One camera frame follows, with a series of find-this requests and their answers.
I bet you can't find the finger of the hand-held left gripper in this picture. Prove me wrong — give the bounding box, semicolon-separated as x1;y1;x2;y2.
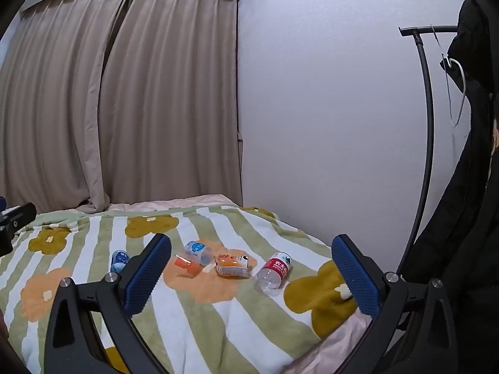
0;197;37;257

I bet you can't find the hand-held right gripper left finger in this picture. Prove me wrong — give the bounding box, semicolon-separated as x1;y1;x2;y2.
44;233;172;374

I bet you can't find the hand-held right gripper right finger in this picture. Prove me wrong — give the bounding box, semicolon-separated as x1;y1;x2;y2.
331;234;460;374

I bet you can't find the clear cup with blue label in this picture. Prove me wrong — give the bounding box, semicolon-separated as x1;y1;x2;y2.
184;240;214;265

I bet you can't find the blue printed can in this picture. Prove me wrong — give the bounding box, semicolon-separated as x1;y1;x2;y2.
110;249;131;274

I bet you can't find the small orange bottle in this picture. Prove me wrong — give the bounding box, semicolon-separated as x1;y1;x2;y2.
174;254;200;277

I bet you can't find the pink bed sheet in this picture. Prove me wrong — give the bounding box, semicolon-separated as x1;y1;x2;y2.
109;194;375;374

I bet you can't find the clear bottle with red label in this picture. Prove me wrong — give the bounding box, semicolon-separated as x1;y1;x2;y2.
254;251;293;296

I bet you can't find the striped floral blanket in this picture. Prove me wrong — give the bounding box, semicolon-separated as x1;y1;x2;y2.
0;204;361;374

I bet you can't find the orange snack packet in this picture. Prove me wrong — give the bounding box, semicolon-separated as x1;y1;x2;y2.
214;253;252;278

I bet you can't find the beige curtain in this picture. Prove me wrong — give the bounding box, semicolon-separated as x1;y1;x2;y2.
99;0;244;209
0;0;137;215

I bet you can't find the black coat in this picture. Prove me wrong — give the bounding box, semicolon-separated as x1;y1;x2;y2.
398;0;499;374

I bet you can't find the black clothes rack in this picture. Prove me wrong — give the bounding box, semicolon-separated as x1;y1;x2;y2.
398;25;468;275

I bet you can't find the wire clothes hanger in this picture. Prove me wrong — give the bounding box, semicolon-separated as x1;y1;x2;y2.
431;26;468;127

